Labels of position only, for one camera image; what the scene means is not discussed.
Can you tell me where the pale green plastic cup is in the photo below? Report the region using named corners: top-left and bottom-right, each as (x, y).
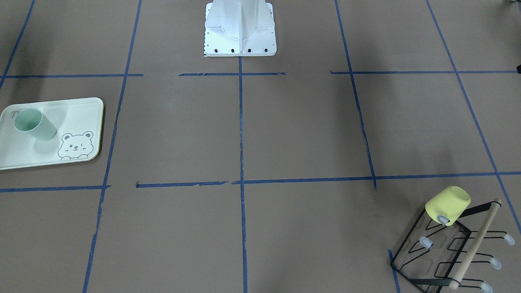
top-left (13, 108), bottom-right (57, 141)

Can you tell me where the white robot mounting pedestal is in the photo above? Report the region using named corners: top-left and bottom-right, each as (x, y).
top-left (204, 0), bottom-right (277, 57)

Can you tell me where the cream bear serving tray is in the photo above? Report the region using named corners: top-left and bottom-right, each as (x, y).
top-left (0, 98), bottom-right (104, 169)

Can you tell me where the yellow plastic cup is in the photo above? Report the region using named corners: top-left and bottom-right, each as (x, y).
top-left (425, 186), bottom-right (471, 226)

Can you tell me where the black wire cup rack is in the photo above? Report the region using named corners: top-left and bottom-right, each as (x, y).
top-left (390, 199), bottom-right (515, 293)

